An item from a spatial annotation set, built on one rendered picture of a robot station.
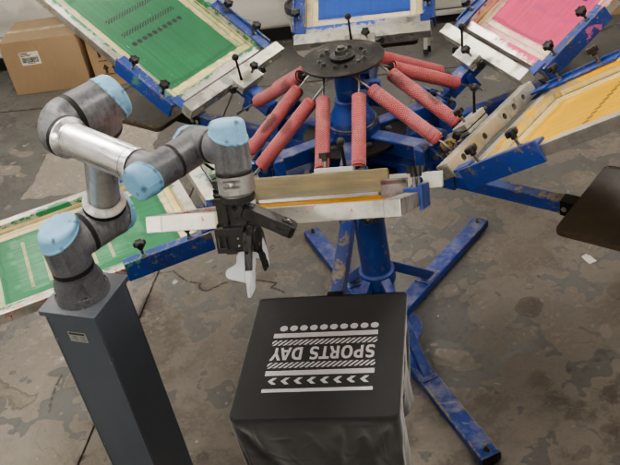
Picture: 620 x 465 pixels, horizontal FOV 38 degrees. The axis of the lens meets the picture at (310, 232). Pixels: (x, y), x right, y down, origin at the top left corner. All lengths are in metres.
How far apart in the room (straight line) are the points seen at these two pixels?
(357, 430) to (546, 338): 1.66
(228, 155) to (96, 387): 1.10
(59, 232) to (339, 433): 0.89
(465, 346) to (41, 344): 1.99
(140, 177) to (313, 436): 0.93
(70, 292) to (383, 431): 0.90
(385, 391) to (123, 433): 0.85
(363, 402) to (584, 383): 1.51
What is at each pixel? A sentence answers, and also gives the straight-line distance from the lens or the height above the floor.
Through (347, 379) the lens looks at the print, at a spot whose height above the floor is 0.95.
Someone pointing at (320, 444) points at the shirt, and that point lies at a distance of 2.40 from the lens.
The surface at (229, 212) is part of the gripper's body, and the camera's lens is 1.83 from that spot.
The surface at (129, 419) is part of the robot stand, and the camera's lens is 2.71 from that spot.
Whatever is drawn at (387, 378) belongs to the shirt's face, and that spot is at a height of 0.95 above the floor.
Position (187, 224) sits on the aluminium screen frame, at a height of 1.54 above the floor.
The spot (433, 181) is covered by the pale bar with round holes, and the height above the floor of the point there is 1.14.
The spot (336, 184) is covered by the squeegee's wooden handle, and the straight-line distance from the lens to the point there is 2.54.
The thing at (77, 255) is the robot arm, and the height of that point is 1.35.
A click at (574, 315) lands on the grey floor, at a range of 3.96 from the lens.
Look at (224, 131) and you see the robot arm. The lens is 1.76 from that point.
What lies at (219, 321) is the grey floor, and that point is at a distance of 4.19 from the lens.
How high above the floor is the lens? 2.63
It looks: 35 degrees down
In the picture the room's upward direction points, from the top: 12 degrees counter-clockwise
